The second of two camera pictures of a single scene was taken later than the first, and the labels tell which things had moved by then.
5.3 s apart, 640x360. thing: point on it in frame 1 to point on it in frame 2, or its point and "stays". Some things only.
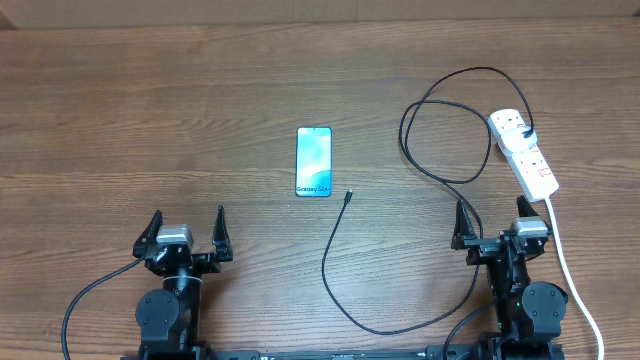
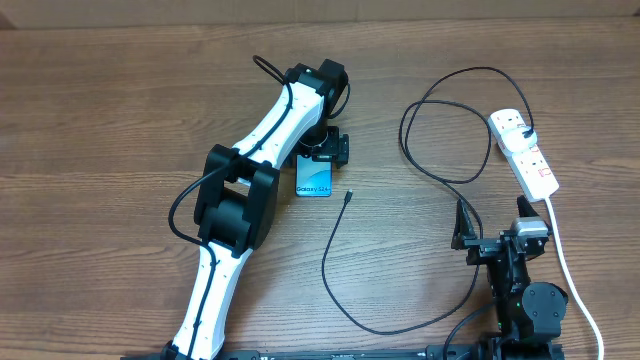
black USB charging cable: (479, 233) to (489, 147)
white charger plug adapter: (517, 137) stays
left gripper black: (208, 262) to (336, 147)
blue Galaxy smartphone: (313, 175) stays
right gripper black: (462, 234) stays
